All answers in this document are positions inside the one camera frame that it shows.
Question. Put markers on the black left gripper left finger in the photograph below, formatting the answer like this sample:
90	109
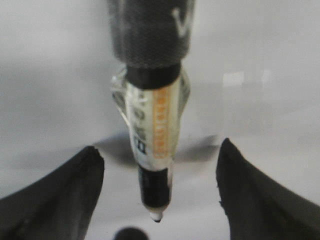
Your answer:
60	205

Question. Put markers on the white black whiteboard marker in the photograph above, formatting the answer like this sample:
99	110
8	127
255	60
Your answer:
151	38

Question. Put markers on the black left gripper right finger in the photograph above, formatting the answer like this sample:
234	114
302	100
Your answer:
259	208

